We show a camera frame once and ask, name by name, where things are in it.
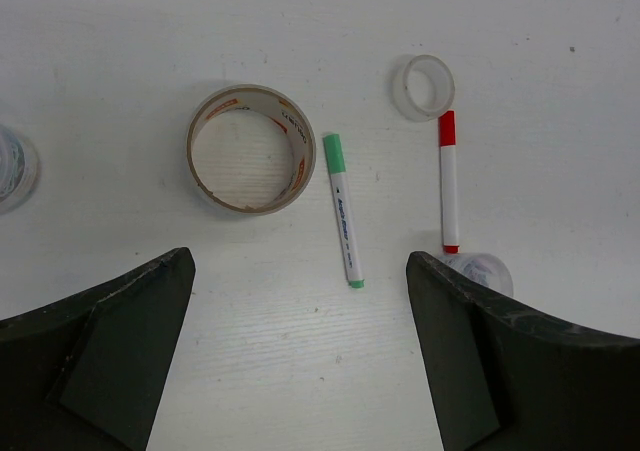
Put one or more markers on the clear cup of paperclips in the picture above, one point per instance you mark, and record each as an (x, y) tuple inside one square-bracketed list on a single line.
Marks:
[(482, 268)]

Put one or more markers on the small clear tape roll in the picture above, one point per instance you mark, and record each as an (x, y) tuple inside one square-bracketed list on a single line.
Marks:
[(422, 88)]

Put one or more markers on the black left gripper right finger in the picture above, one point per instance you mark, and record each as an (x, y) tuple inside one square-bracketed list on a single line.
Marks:
[(505, 376)]

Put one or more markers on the red capped white marker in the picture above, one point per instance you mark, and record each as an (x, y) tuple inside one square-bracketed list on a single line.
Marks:
[(448, 186)]

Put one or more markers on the large clear tape roll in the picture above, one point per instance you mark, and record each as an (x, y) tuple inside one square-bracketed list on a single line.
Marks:
[(250, 150)]

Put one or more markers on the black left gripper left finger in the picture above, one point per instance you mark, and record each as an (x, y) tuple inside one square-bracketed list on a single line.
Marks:
[(88, 372)]

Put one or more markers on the green capped white marker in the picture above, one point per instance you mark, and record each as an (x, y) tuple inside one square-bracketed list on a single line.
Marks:
[(343, 208)]

